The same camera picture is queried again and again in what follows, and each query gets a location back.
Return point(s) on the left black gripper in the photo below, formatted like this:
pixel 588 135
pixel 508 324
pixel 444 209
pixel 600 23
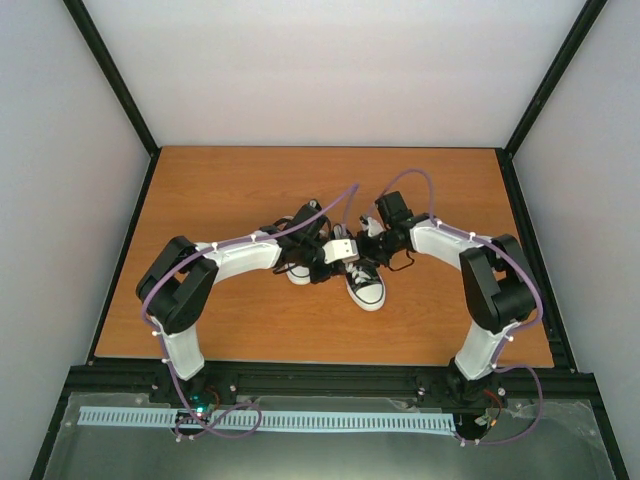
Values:
pixel 337 268

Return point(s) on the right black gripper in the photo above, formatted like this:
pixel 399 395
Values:
pixel 364 251

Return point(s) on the black sneaker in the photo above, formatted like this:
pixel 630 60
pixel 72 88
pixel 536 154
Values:
pixel 300 272
pixel 370 298

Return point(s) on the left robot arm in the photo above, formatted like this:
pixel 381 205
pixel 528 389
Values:
pixel 175 289

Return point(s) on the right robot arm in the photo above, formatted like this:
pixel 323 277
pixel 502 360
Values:
pixel 499 289

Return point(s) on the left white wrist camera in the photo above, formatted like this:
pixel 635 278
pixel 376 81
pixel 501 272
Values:
pixel 345 250

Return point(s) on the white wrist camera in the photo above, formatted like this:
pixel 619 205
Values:
pixel 345 250
pixel 370 226

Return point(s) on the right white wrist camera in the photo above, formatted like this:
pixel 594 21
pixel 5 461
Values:
pixel 370 226

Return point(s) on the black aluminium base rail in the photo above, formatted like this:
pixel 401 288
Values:
pixel 232 382

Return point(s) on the white slotted cable duct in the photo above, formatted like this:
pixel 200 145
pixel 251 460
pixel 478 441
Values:
pixel 270 421

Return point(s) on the right black frame post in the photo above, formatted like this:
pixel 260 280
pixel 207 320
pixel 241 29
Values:
pixel 570 46

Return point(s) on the black frame post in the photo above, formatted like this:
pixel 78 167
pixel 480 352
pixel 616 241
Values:
pixel 570 46
pixel 92 37

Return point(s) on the left black frame post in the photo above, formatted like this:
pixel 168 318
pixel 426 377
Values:
pixel 92 37

